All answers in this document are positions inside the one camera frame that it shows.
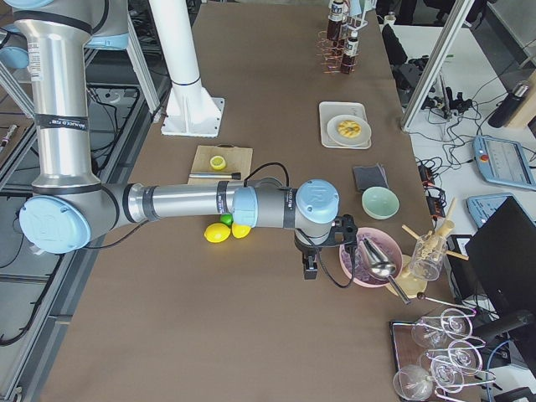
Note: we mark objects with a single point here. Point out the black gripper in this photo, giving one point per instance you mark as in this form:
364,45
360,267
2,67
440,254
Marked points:
306,249

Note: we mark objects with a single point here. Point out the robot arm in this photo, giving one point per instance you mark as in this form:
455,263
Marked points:
71,206

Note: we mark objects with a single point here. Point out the white serving tray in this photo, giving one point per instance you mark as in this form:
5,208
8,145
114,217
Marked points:
332,114

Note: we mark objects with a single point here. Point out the black framed wooden tray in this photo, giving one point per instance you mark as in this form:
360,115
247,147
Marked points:
406,352

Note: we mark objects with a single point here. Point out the wine glass on tray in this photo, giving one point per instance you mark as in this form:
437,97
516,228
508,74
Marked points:
413,383

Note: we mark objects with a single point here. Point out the tea bottle rack back left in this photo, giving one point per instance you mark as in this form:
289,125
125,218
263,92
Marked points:
350,52

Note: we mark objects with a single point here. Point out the tea bottle rack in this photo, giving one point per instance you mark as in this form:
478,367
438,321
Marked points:
350,52
335,20

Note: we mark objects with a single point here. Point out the tea bottle rack back right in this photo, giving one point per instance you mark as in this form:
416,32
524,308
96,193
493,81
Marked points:
335,20

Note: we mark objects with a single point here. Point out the pink bowl of ice cubes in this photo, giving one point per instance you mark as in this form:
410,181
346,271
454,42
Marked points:
388,245

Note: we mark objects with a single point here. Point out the metal ice scoop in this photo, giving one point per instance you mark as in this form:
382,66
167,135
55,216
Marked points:
381,267

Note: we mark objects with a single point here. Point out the mint green bowl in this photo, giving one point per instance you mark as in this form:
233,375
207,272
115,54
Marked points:
380,203

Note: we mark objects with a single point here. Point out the grey folded cloth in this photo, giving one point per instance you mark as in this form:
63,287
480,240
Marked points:
370,176

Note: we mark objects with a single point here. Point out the clear glass mug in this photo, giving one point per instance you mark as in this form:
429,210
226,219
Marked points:
427,259

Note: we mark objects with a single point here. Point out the wooden cup stand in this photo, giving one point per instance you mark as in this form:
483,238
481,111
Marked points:
444,231

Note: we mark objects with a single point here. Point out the white round plate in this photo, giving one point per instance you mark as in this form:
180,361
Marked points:
332,131

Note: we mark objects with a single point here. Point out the yellow lemon far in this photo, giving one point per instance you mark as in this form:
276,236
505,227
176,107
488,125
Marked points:
240,231

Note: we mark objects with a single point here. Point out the yellow lemon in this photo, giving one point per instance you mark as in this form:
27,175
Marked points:
217,232
240,231

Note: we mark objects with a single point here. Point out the green lime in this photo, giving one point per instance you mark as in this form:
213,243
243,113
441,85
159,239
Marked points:
226,219

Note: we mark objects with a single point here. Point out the steel muddler black tip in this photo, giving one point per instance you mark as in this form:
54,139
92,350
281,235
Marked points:
216,175

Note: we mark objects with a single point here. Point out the yellow lemon near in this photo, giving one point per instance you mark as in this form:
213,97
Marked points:
217,232

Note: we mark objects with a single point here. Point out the wooden cutting board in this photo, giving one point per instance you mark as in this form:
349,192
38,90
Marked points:
238,160

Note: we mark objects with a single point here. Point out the half lemon slice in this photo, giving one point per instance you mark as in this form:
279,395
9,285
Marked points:
217,163

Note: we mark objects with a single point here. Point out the black monitor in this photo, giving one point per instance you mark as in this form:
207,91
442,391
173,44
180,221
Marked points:
502,254

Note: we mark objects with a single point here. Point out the teach pendant tablet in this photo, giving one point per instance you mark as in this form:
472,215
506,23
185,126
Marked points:
502,162

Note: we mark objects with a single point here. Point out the black water bottle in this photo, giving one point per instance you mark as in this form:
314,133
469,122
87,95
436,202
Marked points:
501,116

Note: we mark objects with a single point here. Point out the braided ring donut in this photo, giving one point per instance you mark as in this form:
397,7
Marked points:
349,129

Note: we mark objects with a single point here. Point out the wire glass holder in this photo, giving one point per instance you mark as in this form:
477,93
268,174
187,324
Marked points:
452,353

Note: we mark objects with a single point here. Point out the copper wire bottle rack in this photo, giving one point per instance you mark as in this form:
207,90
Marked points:
332,52

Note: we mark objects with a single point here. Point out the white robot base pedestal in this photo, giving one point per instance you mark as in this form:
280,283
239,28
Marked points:
191,111

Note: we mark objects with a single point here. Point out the aluminium frame post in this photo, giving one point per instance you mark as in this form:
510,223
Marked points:
448,34

